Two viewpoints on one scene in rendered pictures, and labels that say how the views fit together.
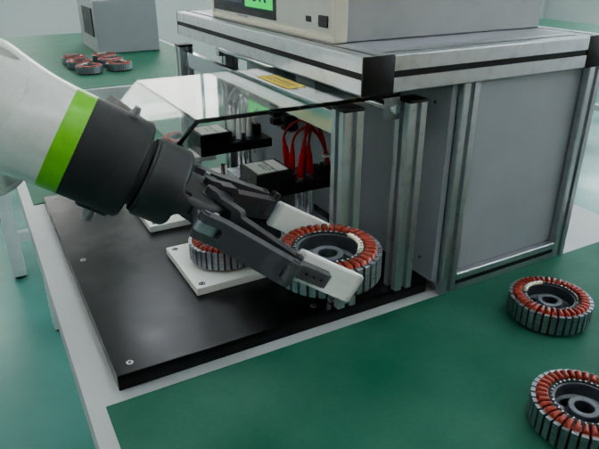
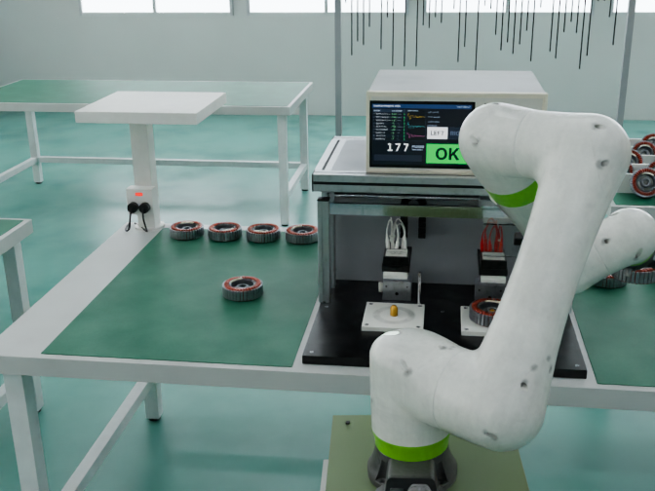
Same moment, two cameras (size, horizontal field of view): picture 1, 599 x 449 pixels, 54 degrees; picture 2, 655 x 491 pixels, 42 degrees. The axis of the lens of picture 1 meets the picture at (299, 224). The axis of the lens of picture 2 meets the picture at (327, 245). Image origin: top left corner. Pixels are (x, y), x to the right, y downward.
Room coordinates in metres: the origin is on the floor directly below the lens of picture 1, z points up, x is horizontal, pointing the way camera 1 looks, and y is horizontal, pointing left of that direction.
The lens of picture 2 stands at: (0.00, 1.89, 1.68)
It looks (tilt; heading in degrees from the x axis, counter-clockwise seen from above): 20 degrees down; 307
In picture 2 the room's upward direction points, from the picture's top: 1 degrees counter-clockwise
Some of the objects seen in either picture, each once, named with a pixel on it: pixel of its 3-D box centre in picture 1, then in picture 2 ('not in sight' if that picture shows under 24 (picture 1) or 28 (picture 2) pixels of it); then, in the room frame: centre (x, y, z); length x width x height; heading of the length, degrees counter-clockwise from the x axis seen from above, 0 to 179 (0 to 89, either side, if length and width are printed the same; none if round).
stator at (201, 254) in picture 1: (225, 245); (491, 312); (0.83, 0.12, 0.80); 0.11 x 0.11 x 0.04
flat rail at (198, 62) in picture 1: (245, 83); (445, 211); (0.98, 0.09, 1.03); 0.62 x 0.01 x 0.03; 29
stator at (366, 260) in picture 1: (327, 258); (635, 269); (0.54, -0.03, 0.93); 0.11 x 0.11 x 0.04
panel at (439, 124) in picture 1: (323, 133); (444, 232); (1.06, -0.04, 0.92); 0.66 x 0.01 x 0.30; 29
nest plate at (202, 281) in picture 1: (225, 259); (491, 321); (0.83, 0.12, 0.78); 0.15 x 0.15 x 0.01; 29
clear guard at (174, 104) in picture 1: (243, 110); (532, 222); (0.76, 0.07, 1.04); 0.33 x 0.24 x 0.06; 119
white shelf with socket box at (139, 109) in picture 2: not in sight; (160, 172); (2.01, 0.11, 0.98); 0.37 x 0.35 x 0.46; 29
